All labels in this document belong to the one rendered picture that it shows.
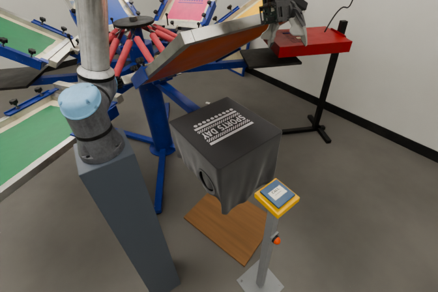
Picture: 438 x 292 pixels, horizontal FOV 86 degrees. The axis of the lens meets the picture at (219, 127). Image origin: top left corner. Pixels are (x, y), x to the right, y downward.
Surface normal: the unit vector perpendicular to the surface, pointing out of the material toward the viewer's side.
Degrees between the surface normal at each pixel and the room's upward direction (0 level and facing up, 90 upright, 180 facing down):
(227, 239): 0
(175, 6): 32
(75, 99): 7
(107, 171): 90
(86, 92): 7
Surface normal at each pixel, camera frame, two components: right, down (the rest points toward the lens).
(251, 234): -0.04, -0.79
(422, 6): -0.80, 0.40
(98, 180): 0.53, 0.51
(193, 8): -0.23, -0.36
